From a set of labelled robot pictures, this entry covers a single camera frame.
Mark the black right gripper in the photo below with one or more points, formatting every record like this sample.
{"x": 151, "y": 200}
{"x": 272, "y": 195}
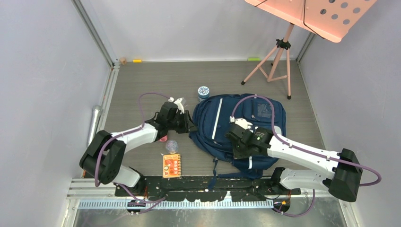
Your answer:
{"x": 237, "y": 154}

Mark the orange spiral notepad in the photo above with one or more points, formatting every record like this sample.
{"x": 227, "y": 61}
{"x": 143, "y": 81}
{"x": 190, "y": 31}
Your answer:
{"x": 172, "y": 166}

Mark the blue white round jar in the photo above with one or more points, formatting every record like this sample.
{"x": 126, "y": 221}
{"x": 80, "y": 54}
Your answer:
{"x": 203, "y": 93}

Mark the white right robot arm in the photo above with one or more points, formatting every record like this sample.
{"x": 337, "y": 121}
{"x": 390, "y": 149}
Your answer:
{"x": 338, "y": 173}

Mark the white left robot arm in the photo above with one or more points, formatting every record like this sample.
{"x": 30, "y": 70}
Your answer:
{"x": 103, "y": 157}

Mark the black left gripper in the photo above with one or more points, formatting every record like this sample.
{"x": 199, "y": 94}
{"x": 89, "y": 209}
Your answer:
{"x": 188, "y": 126}

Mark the small wooden block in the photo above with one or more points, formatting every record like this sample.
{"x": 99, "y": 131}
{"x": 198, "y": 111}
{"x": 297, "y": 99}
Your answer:
{"x": 123, "y": 60}

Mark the navy blue backpack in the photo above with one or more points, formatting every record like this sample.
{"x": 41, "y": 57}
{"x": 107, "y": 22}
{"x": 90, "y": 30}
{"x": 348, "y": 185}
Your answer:
{"x": 211, "y": 116}

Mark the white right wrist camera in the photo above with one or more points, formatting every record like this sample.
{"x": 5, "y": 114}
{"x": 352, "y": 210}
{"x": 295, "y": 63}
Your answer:
{"x": 241, "y": 122}

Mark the silver metal cylinder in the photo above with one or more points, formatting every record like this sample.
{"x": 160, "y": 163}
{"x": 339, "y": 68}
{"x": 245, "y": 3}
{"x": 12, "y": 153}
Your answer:
{"x": 95, "y": 118}

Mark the pink music stand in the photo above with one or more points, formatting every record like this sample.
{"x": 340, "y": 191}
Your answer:
{"x": 328, "y": 19}

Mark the pink highlighter marker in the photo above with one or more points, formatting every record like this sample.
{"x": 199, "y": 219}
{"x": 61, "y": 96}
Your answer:
{"x": 164, "y": 139}

